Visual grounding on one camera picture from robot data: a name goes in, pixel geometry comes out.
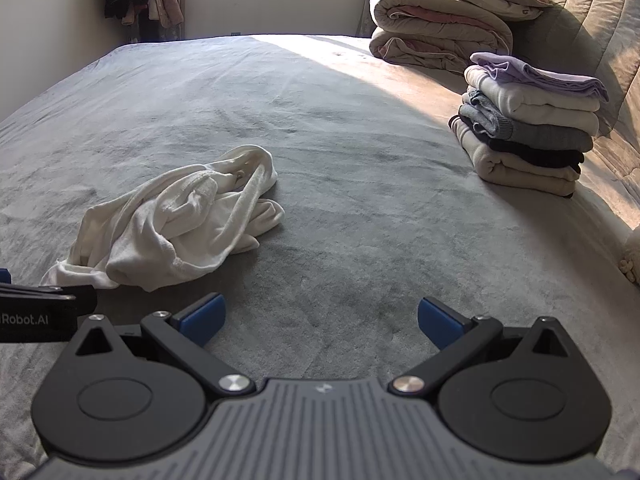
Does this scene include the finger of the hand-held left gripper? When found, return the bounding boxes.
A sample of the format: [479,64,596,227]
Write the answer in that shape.
[0,268,65,295]

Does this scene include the folded grey sweater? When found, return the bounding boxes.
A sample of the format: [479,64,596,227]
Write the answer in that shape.
[459,87,595,153]

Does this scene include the white pants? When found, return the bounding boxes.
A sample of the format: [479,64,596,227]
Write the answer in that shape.
[40,144,286,293]

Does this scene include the white plush toy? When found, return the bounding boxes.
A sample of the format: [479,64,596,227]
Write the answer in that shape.
[617,242,640,286]

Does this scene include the folded black garment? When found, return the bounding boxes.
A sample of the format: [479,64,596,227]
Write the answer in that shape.
[449,115,586,173]

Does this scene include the folded purple garment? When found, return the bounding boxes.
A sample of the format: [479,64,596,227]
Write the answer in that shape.
[470,51,610,103]

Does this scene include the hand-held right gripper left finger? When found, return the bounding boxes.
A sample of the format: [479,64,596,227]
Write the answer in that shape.
[70,294,256,397]

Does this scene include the folded beige and pink quilt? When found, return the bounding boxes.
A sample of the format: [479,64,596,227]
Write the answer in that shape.
[369,0,516,76]

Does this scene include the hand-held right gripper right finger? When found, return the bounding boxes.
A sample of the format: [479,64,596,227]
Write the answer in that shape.
[389,297,573,397]

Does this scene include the folded cream garment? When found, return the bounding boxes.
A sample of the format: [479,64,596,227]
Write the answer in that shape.
[464,65,601,137]

